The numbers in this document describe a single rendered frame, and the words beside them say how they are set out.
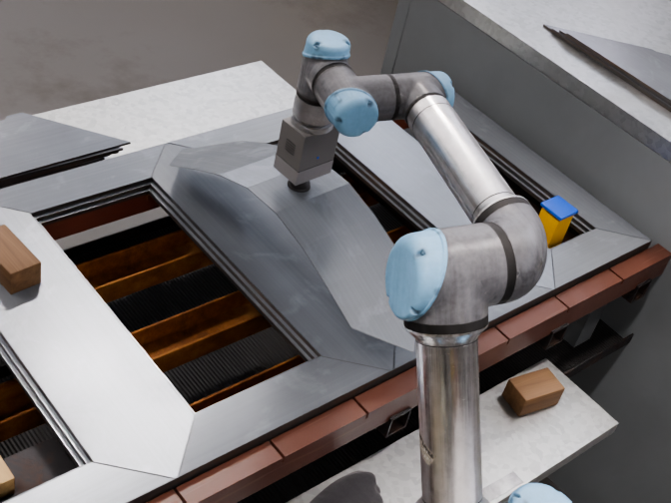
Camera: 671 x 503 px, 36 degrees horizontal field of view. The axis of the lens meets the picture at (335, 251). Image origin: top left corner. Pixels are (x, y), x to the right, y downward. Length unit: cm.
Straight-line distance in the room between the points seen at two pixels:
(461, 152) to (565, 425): 72
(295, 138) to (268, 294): 31
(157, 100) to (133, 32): 179
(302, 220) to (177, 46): 250
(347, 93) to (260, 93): 100
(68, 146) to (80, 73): 174
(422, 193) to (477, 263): 89
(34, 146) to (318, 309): 75
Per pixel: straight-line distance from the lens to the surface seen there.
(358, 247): 184
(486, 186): 151
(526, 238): 142
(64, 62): 407
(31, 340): 178
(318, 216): 184
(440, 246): 135
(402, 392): 181
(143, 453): 163
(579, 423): 211
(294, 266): 197
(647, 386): 256
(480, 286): 137
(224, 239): 200
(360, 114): 162
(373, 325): 178
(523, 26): 256
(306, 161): 180
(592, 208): 238
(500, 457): 198
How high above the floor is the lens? 213
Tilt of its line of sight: 40 degrees down
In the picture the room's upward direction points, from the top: 14 degrees clockwise
